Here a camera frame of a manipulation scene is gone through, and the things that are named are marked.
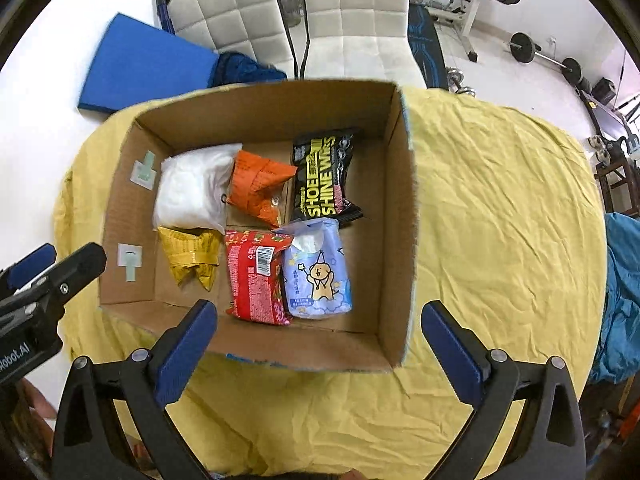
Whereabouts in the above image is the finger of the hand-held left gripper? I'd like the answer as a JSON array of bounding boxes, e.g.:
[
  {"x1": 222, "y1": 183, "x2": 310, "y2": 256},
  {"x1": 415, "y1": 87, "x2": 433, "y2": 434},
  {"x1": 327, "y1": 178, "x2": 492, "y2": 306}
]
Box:
[
  {"x1": 0, "y1": 241, "x2": 108, "y2": 333},
  {"x1": 0, "y1": 242, "x2": 57, "y2": 292}
]

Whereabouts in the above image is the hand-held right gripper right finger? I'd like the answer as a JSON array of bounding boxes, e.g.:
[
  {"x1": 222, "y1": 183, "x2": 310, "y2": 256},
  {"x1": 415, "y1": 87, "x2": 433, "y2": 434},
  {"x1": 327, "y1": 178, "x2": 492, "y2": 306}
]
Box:
[{"x1": 421, "y1": 300, "x2": 587, "y2": 480}]

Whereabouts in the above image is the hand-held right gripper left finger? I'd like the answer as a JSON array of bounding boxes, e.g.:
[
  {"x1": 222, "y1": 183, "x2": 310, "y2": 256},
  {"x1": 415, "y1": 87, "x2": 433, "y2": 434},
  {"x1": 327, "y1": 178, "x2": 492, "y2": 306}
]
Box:
[{"x1": 50, "y1": 299, "x2": 219, "y2": 480}]

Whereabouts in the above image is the yellow snack packet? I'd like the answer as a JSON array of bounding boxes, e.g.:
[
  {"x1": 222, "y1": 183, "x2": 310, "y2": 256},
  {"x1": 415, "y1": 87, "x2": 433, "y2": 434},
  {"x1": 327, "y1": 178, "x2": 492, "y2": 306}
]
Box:
[{"x1": 157, "y1": 226, "x2": 222, "y2": 293}]

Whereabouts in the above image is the red snack packet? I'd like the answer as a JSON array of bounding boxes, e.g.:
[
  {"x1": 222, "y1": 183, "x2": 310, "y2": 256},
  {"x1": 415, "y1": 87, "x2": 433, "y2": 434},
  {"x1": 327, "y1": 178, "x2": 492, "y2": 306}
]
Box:
[{"x1": 223, "y1": 228, "x2": 295, "y2": 326}]

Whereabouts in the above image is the cardboard box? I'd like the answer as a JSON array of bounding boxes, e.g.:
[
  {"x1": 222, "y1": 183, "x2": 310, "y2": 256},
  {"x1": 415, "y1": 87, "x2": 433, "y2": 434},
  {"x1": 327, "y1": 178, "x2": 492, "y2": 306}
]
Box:
[{"x1": 98, "y1": 79, "x2": 421, "y2": 374}]

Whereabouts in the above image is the white plastic bag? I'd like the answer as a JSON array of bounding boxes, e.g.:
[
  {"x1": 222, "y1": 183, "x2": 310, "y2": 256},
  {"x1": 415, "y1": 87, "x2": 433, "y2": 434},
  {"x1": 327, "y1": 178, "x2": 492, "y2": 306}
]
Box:
[{"x1": 152, "y1": 143, "x2": 244, "y2": 235}]

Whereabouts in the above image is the light blue tissue pack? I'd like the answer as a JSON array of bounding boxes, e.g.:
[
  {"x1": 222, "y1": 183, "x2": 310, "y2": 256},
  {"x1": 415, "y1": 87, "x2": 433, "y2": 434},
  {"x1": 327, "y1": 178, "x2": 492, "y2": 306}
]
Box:
[{"x1": 274, "y1": 217, "x2": 354, "y2": 319}]

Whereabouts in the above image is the orange snack packet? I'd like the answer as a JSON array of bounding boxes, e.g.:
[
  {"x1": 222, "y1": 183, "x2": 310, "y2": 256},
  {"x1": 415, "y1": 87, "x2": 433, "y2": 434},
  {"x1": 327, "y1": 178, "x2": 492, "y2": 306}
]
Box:
[{"x1": 227, "y1": 149, "x2": 297, "y2": 229}]

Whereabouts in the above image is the black wipes packet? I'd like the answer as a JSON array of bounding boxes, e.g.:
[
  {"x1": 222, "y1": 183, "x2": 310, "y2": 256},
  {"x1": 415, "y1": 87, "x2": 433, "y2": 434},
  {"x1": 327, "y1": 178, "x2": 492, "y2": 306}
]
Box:
[{"x1": 290, "y1": 127, "x2": 365, "y2": 224}]

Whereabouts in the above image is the yellow tablecloth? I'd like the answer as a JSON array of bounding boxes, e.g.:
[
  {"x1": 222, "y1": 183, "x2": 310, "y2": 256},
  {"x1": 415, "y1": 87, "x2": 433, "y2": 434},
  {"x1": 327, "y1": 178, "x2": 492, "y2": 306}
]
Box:
[{"x1": 52, "y1": 85, "x2": 609, "y2": 479}]

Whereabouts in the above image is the blue bedding pile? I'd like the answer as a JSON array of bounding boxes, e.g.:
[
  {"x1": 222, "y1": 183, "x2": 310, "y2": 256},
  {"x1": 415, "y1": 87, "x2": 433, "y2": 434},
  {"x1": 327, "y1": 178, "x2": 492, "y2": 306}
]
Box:
[{"x1": 589, "y1": 212, "x2": 640, "y2": 387}]

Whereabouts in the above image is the blue foam mat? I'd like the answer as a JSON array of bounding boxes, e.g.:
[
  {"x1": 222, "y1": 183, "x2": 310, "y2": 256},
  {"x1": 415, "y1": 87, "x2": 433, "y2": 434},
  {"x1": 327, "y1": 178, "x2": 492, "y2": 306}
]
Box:
[{"x1": 77, "y1": 12, "x2": 221, "y2": 117}]

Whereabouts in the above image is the brown wooden chair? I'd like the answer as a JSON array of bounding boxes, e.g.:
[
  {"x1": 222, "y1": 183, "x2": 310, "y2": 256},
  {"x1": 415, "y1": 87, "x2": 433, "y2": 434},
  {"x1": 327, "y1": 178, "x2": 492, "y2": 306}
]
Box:
[{"x1": 592, "y1": 134, "x2": 640, "y2": 217}]

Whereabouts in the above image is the dark blue knit cloth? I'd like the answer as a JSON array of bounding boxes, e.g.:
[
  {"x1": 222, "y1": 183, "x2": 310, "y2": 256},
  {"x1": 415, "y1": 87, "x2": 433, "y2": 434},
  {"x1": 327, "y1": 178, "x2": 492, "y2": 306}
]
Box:
[{"x1": 208, "y1": 51, "x2": 289, "y2": 89}]

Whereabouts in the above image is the chrome dumbbell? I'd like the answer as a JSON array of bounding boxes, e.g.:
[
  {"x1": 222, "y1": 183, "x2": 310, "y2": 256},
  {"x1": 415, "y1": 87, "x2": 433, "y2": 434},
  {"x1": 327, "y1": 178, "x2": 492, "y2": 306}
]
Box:
[{"x1": 446, "y1": 67, "x2": 477, "y2": 97}]

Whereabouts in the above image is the black treadmill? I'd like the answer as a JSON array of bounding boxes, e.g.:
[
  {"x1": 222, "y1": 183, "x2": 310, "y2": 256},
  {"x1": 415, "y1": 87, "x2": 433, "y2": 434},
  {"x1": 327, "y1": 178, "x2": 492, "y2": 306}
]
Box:
[{"x1": 575, "y1": 80, "x2": 640, "y2": 137}]

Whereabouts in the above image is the white padded chair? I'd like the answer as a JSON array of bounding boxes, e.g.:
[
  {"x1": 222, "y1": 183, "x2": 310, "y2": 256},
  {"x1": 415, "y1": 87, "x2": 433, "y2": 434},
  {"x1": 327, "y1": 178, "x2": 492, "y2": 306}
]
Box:
[
  {"x1": 295, "y1": 0, "x2": 427, "y2": 89},
  {"x1": 166, "y1": 0, "x2": 301, "y2": 82}
]

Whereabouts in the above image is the black speaker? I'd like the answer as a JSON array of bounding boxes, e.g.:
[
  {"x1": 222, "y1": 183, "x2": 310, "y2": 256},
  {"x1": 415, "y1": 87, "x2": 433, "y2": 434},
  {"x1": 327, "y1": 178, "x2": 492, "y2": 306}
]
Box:
[{"x1": 592, "y1": 77, "x2": 619, "y2": 107}]

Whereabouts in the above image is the black blue weight bench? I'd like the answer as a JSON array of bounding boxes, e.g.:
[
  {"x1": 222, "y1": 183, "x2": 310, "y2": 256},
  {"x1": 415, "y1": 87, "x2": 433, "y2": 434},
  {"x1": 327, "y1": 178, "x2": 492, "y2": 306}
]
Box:
[{"x1": 407, "y1": 2, "x2": 449, "y2": 92}]

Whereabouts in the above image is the short barbell with black plates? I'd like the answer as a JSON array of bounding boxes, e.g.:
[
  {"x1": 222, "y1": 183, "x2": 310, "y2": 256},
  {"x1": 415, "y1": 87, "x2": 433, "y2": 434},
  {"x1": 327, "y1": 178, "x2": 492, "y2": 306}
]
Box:
[{"x1": 507, "y1": 32, "x2": 584, "y2": 87}]

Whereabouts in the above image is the white barbell rack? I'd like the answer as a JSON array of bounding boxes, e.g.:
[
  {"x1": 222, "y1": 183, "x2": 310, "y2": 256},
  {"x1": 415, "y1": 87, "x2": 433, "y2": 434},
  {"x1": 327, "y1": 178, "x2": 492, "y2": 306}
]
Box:
[{"x1": 419, "y1": 0, "x2": 496, "y2": 64}]

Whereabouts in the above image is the folded blue black frame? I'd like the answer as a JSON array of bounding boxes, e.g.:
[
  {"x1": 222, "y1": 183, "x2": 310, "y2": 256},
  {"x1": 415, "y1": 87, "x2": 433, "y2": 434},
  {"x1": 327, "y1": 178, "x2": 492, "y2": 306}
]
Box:
[{"x1": 152, "y1": 0, "x2": 174, "y2": 32}]

